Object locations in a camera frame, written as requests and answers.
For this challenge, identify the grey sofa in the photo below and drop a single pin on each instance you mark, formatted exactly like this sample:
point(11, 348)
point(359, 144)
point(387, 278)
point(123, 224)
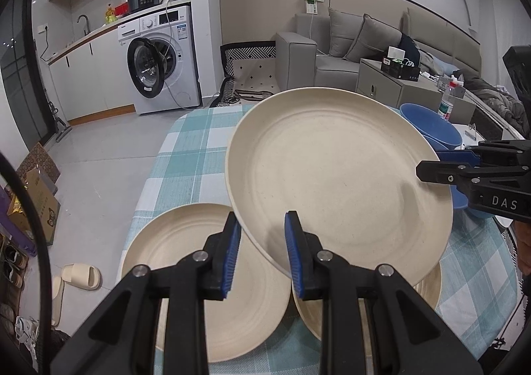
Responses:
point(332, 64)

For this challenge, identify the grey quilt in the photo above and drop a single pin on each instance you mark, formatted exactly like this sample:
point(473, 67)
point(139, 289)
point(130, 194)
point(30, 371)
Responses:
point(493, 97)

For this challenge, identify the purple bag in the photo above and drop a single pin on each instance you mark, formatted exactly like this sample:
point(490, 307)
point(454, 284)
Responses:
point(16, 213)

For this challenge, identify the grey bedside cabinet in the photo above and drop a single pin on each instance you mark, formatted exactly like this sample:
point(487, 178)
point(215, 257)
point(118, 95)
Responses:
point(386, 85)

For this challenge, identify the wall socket with green charger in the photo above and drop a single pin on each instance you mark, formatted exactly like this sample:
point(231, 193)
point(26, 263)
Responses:
point(312, 2)

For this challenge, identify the red container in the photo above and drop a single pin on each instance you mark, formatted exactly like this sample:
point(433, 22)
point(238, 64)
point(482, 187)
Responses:
point(121, 9)

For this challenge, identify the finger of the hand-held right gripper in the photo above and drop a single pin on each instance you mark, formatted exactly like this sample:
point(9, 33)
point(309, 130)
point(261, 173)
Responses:
point(456, 157)
point(439, 174)

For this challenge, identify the white crumpled cloth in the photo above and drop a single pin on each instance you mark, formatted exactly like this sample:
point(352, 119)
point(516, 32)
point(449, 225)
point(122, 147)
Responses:
point(25, 329)

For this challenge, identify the yellow bottle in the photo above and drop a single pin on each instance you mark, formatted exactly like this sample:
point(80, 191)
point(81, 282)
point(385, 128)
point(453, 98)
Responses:
point(110, 14)

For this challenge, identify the white box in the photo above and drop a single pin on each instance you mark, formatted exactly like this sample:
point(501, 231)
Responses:
point(396, 52)

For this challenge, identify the white diamond-patterned floor mat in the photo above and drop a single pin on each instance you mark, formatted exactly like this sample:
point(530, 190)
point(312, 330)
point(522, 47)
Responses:
point(253, 72)

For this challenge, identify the printed cardboard box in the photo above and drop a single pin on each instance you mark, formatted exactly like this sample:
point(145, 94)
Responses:
point(41, 205)

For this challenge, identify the brown patterned cardboard box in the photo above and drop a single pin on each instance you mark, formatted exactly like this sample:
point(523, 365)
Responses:
point(37, 159)

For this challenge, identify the kitchen faucet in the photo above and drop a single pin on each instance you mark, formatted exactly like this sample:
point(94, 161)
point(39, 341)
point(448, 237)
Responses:
point(83, 22)

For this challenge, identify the beige slipper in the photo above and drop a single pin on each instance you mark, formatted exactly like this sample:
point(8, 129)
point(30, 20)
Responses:
point(57, 300)
point(81, 275)

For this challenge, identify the grey cushion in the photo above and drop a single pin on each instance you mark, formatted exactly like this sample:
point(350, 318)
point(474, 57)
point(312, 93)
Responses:
point(344, 31)
point(373, 41)

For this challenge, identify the white curtain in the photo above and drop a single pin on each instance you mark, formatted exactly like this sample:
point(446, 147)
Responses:
point(498, 6)

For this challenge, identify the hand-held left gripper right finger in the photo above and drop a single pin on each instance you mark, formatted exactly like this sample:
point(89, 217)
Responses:
point(295, 255)

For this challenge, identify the clear water bottle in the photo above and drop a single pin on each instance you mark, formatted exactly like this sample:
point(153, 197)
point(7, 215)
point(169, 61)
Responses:
point(446, 107)

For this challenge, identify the dark glass door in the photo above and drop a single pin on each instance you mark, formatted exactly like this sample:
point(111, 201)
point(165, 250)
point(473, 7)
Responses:
point(20, 68)

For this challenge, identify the shoe rack with shoes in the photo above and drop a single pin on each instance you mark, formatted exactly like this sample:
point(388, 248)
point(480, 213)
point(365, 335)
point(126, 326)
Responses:
point(14, 271)

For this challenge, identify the dark jacket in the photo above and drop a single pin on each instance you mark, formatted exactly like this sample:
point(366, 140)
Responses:
point(408, 47)

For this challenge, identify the white side table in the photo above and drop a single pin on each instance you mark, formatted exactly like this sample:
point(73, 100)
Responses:
point(477, 132)

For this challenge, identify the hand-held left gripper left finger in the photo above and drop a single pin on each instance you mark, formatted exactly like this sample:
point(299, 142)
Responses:
point(232, 259)

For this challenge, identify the black box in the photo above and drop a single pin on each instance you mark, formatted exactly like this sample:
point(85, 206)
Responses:
point(400, 68)

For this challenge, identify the upright vacuum cleaner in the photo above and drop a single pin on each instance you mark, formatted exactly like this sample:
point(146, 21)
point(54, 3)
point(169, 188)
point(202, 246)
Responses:
point(60, 122)

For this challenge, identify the beige upholstered bed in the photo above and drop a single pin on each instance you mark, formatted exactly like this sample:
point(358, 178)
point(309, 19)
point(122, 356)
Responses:
point(448, 47)

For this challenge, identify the wide blue bowl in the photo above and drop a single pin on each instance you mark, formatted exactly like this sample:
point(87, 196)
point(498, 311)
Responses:
point(431, 126)

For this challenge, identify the beige round plate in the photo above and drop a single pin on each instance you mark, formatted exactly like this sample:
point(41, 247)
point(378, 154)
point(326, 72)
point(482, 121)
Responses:
point(427, 288)
point(332, 176)
point(174, 242)

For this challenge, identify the white washing machine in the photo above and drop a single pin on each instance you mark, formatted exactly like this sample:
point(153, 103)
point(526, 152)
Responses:
point(174, 43)

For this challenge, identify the white kitchen counter cabinets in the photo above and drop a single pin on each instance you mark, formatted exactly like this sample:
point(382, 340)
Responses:
point(91, 76)

